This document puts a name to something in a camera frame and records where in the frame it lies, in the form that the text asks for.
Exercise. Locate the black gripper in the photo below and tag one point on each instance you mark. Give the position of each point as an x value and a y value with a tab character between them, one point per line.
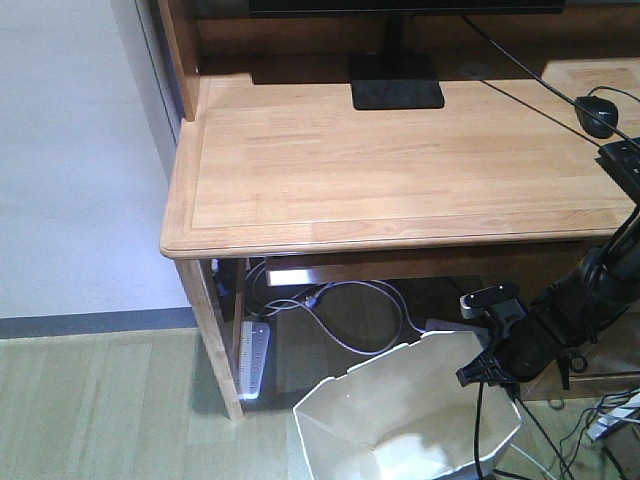
523	343

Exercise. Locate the white plastic trash bin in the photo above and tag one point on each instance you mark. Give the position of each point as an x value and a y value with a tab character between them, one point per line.
404	415

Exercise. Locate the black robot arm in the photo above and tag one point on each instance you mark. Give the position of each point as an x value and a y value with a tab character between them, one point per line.
597	291

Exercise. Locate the wooden drawer cabinet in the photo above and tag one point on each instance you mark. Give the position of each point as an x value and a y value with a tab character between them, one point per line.
613	366

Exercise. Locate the black keyboard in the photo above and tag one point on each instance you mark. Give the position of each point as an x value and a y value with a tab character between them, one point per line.
620	160

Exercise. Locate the black computer mouse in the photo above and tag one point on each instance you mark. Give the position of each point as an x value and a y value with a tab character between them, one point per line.
597	116

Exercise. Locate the white power strip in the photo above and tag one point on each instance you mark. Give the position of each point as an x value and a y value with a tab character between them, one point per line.
255	338

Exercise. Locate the black computer monitor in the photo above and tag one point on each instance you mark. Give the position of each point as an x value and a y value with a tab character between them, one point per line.
392	79

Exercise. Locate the light wooden desk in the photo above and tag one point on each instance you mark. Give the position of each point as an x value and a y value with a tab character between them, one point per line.
273	159

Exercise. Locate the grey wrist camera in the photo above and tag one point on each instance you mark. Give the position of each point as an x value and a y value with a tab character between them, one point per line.
475	303

